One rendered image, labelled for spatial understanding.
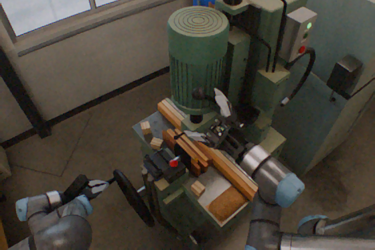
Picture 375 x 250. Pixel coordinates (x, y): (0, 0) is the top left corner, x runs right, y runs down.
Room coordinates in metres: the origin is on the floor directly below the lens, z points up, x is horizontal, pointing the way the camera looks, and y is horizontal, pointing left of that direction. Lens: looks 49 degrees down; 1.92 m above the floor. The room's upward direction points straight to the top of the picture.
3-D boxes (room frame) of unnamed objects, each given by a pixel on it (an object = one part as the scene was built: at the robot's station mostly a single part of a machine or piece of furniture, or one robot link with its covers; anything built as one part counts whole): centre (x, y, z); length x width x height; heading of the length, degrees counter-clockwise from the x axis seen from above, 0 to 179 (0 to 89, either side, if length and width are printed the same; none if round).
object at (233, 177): (0.64, -0.06, 0.92); 0.67 x 0.02 x 0.04; 40
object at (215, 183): (0.59, 0.04, 0.87); 0.61 x 0.30 x 0.06; 40
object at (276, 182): (0.29, -0.21, 1.32); 0.11 x 0.08 x 0.09; 40
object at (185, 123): (0.70, -0.04, 1.03); 0.14 x 0.07 x 0.09; 130
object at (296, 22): (0.79, -0.36, 1.40); 0.10 x 0.06 x 0.16; 130
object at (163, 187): (0.54, 0.10, 0.92); 0.15 x 0.13 x 0.09; 40
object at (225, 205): (0.41, -0.14, 0.92); 0.14 x 0.09 x 0.04; 130
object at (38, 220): (0.27, 0.49, 1.00); 0.11 x 0.11 x 0.08; 37
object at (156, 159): (0.53, 0.10, 0.99); 0.13 x 0.11 x 0.06; 40
